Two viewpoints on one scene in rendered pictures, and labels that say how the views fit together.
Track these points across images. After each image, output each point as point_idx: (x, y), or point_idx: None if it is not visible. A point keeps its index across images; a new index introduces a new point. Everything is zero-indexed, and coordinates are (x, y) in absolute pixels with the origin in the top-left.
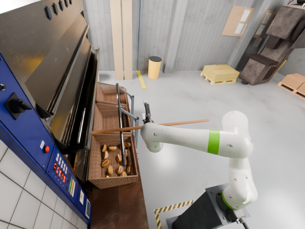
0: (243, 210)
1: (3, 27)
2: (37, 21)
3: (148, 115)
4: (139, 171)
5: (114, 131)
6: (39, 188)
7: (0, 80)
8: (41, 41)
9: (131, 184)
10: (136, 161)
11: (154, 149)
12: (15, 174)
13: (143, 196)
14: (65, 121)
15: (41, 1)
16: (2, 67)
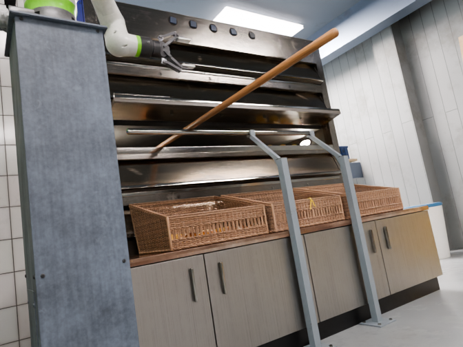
0: (22, 7)
1: None
2: (146, 16)
3: (158, 37)
4: (200, 246)
5: (184, 128)
6: None
7: None
8: (141, 26)
9: (160, 253)
10: (222, 242)
11: (105, 40)
12: None
13: (139, 257)
14: (131, 91)
15: (165, 11)
16: (78, 5)
